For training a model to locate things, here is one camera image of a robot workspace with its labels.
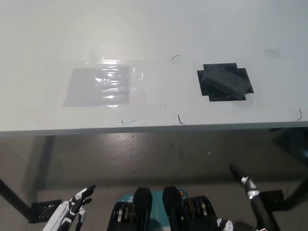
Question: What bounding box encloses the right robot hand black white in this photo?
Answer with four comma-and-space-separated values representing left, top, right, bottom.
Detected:
216, 163, 281, 231

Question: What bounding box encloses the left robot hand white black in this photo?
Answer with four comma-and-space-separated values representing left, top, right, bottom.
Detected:
44, 184, 96, 231

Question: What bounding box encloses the dark grey whiteboard eraser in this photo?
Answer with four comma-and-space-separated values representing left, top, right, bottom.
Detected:
201, 65, 251, 99

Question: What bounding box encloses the black table foot plate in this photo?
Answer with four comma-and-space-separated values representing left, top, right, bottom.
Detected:
259, 189, 285, 213
30, 199, 63, 223

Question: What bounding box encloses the black table leg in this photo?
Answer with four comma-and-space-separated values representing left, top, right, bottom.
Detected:
282, 177, 308, 204
0, 177, 33, 218

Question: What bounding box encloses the black tape mark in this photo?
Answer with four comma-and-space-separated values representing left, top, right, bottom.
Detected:
196, 63, 255, 102

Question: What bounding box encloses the grey paper sheet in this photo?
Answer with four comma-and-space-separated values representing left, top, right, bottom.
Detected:
63, 66, 131, 107

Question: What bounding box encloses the clear plastic film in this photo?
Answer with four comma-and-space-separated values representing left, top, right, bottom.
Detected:
56, 49, 167, 121

